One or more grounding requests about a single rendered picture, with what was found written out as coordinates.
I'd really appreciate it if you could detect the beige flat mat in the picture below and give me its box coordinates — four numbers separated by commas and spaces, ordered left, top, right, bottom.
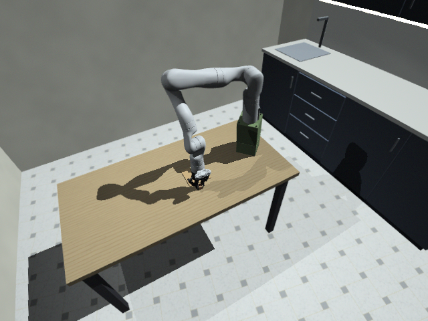
181, 168, 192, 187

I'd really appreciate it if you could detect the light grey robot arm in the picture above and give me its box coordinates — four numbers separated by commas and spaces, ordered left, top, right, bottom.
161, 66, 263, 180

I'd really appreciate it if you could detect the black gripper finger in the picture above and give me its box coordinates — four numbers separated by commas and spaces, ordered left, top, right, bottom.
187, 177, 199, 189
201, 175, 209, 187

